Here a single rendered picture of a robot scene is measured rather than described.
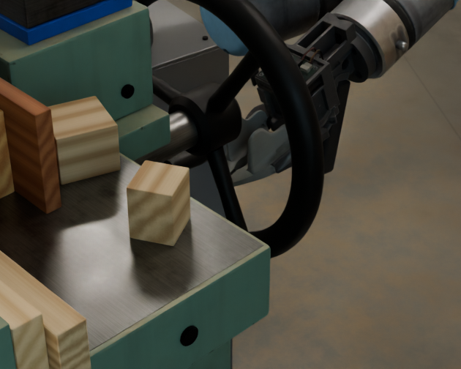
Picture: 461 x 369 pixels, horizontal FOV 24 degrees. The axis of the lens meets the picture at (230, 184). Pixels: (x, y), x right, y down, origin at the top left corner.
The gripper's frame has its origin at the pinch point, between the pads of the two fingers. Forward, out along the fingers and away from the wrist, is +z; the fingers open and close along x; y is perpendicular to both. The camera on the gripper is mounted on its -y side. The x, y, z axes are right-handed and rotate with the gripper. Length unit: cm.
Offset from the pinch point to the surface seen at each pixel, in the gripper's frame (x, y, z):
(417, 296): -20, -89, -40
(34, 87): 5.7, 31.4, 16.3
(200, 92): 3.0, 16.2, 1.5
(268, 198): -62, -90, -43
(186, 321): 28.7, 28.6, 23.2
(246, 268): 28.7, 28.0, 17.8
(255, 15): 9.6, 25.4, -2.2
